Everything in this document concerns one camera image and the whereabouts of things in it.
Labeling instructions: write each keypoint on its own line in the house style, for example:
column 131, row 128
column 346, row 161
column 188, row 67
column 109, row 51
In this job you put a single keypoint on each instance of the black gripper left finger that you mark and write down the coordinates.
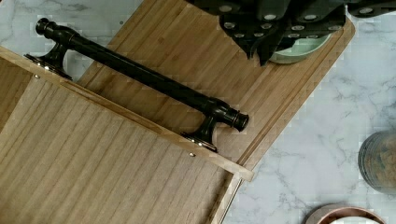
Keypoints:
column 246, row 31

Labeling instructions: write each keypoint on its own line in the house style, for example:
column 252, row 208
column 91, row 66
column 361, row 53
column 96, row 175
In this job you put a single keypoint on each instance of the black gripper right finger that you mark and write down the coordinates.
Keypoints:
column 301, row 21

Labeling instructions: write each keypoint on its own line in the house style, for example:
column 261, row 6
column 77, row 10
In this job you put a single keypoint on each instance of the light green ceramic cup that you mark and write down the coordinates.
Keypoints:
column 300, row 50

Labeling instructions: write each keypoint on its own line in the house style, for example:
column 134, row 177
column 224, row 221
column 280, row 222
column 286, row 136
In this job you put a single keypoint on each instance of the bamboo cutting board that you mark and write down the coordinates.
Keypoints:
column 180, row 41

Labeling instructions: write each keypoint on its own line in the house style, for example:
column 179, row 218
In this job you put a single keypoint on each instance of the grey-brown cylindrical jar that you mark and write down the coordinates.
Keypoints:
column 377, row 163

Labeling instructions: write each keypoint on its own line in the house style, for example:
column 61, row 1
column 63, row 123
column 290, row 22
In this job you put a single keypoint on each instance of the copper rimmed bowl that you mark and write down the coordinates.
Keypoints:
column 342, row 214

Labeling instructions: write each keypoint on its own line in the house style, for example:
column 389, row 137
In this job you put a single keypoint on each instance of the open wooden drawer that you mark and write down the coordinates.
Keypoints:
column 70, row 156

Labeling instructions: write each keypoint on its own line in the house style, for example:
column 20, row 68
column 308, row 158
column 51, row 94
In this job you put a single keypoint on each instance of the black metal drawer handle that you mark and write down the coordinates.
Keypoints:
column 214, row 109

